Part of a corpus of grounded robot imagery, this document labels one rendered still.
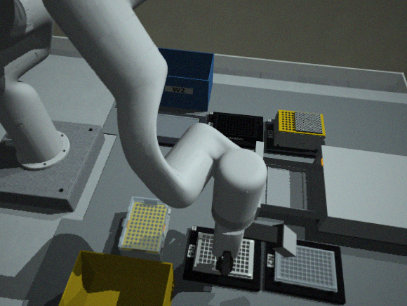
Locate blue open-top bin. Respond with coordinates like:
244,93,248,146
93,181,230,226
158,48,214,112

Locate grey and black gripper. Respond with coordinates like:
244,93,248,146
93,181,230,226
212,217,252,277

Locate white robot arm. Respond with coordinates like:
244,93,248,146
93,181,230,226
0,0,297,258

